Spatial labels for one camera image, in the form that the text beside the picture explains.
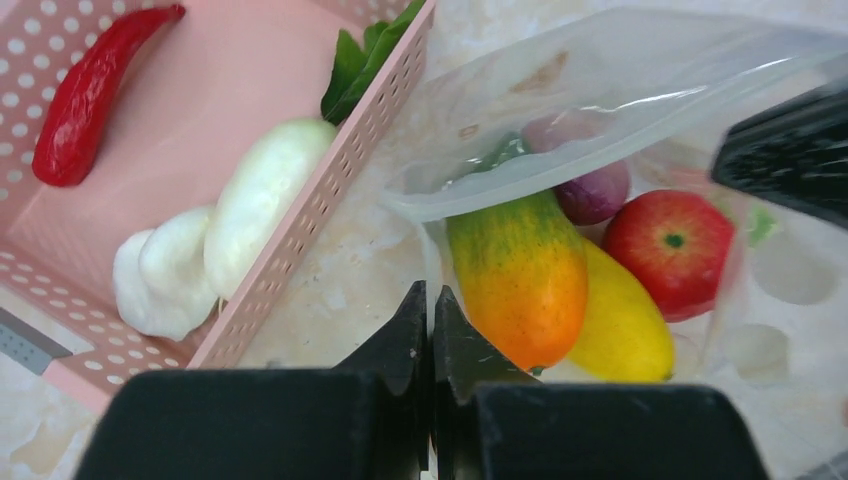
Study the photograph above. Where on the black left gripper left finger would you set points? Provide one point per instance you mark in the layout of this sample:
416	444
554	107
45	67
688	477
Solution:
361	419

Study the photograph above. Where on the purple onion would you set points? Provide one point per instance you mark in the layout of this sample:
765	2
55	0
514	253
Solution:
591	198

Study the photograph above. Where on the green leafy vegetable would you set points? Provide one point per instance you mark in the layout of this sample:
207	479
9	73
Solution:
355	66

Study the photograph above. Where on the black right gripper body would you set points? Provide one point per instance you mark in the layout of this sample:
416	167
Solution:
793	155

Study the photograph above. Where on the white radish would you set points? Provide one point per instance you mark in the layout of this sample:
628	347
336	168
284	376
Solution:
260	192

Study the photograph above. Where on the green orange mango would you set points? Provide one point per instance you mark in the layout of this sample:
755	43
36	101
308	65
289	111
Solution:
522	273

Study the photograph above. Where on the red apple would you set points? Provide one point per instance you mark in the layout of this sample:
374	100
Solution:
676	244

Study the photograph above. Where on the yellow mango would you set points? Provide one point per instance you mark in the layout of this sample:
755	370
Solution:
624	337

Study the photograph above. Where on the green toy brick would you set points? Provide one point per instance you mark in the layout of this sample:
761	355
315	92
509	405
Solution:
761	225

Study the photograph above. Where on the pink plastic basket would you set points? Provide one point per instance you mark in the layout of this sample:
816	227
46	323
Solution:
198	98

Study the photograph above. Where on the clear dotted zip top bag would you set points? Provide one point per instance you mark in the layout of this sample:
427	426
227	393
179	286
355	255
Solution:
671	85

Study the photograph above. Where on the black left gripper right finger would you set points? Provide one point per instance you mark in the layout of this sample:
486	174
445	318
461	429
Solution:
494	421

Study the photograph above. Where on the red chili pepper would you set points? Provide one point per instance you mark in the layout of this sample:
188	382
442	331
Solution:
66	150

